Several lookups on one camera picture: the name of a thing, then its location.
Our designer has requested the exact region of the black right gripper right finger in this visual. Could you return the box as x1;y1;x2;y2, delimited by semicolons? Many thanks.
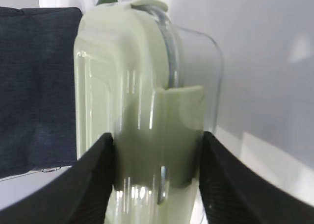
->
200;131;314;224

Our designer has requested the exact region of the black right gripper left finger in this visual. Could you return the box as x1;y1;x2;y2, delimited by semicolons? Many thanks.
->
0;133;113;224

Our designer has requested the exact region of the navy blue lunch bag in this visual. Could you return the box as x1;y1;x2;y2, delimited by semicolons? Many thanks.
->
0;7;82;177

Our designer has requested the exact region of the green lidded glass container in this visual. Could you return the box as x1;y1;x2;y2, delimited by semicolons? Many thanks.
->
74;0;223;224

